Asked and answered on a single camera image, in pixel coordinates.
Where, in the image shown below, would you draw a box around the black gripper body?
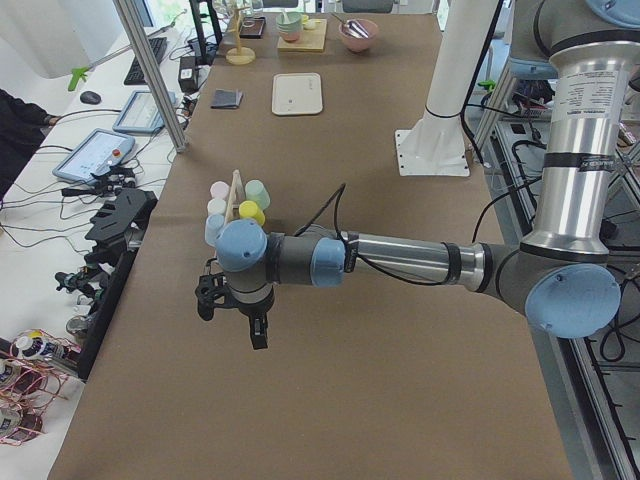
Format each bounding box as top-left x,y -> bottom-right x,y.
195,273 -> 274,321

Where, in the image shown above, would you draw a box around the green cup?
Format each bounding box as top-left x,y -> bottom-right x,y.
245,179 -> 271,210

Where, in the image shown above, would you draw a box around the cream rabbit tray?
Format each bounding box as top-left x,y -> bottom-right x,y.
271,72 -> 323,116

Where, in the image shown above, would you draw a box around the light blue cup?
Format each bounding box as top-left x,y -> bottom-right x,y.
204,214 -> 225,247

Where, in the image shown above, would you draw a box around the cream white cup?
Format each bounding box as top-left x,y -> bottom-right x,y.
207,198 -> 227,216

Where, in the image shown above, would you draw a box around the yellow cup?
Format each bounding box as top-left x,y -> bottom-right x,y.
238,200 -> 266,226

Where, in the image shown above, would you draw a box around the pink cup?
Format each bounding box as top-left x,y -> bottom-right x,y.
210,181 -> 230,200

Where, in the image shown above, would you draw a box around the dark brown small tray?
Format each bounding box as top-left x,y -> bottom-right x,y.
239,17 -> 266,39

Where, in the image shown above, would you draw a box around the black teleoperation device stand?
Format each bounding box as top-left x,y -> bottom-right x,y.
55,188 -> 158,381

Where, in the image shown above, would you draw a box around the teach pendant tablet near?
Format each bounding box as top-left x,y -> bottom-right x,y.
52,129 -> 135,184

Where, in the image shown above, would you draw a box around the teach pendant tablet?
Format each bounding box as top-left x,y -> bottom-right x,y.
112,90 -> 164,135
52,129 -> 135,184

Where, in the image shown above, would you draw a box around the teach pendant tablet far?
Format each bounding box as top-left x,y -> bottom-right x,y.
112,90 -> 164,135

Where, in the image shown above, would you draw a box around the folded grey cloths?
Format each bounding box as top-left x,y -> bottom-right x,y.
210,89 -> 243,109

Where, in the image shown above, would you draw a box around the black power adapter box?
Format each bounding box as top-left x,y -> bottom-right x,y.
178,55 -> 199,94

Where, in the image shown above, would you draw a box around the black keyboard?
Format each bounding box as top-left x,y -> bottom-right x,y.
122,36 -> 169,86

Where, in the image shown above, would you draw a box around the black computer mouse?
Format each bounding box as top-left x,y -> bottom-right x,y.
79,91 -> 102,105

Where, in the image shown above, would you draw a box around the wooden mug tree stand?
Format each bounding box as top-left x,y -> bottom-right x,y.
226,1 -> 256,66

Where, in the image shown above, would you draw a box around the person in black shirt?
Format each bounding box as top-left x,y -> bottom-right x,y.
1,90 -> 60,198

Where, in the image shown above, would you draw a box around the wooden cutting board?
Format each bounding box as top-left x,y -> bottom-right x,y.
277,19 -> 328,53

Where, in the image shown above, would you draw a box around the stacked green bowls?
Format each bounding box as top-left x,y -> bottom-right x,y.
276,11 -> 303,43

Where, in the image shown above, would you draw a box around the pink ceramic bowl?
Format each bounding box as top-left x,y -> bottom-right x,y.
338,19 -> 379,53

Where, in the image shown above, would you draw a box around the white wire cup rack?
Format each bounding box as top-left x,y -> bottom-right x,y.
213,169 -> 247,264

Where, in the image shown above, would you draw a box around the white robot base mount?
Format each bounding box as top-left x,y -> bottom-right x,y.
395,0 -> 501,177

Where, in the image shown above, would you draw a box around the green handled grabber tool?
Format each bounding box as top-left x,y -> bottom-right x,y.
68,9 -> 191,92

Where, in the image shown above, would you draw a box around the aluminium frame post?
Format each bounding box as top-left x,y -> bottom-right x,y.
113,0 -> 187,153

